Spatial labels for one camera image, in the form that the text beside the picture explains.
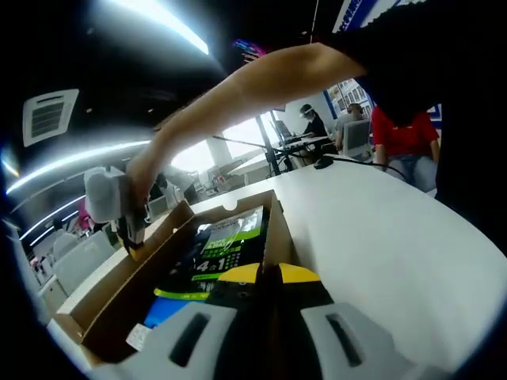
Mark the person's right hand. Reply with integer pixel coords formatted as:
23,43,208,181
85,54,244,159
125,149,160,203

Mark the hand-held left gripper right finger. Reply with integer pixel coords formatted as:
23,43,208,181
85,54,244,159
273,263,429,380

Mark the ceiling light strip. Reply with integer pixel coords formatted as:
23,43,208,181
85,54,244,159
5,138,152,196
105,0,211,56

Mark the blue soft tissue pack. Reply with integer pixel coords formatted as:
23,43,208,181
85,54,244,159
143,295,200,330

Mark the black green soft package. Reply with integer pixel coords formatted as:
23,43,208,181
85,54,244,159
153,204,267,302

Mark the black cable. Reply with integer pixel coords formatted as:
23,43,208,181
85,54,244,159
332,155,410,180

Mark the grey computer monitor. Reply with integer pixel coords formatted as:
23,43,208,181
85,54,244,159
341,119,374,160

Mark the black stand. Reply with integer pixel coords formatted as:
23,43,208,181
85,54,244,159
212,113,295,178

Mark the ceiling air conditioner vent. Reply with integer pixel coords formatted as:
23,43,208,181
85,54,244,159
21,88,81,148

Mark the wall poster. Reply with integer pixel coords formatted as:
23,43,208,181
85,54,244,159
322,76,376,120

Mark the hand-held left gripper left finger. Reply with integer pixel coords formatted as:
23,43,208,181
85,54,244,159
114,263,275,380

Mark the brown cardboard shoe box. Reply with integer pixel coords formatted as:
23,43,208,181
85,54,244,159
56,188,307,366

